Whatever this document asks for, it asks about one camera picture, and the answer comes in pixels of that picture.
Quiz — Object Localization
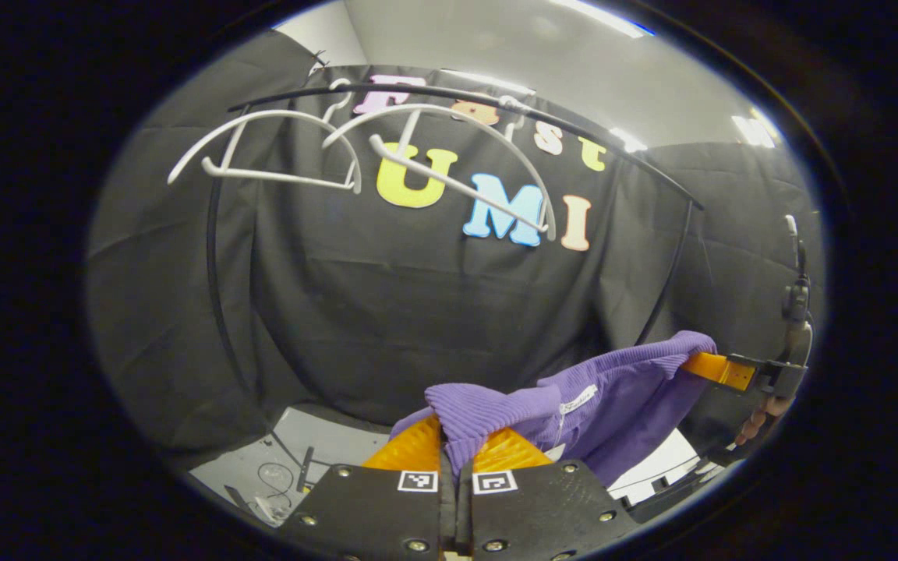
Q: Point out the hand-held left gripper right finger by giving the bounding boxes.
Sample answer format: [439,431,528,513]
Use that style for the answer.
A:
[458,427,645,561]

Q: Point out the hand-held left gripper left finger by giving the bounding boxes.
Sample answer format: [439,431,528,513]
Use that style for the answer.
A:
[278,413,459,561]

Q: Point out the purple knit cardigan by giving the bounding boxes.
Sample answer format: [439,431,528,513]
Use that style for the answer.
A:
[391,330,719,488]

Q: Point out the black metal clothes rack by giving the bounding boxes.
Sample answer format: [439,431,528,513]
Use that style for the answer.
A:
[206,82,705,468]

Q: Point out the white plastic hanger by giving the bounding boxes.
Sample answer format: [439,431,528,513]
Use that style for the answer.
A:
[167,78,364,196]
[321,93,559,242]

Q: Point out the black backdrop cloth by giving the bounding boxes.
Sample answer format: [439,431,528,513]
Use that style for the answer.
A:
[87,30,828,468]

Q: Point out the thin floor cable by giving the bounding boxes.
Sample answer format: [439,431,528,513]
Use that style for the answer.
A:
[256,462,295,503]

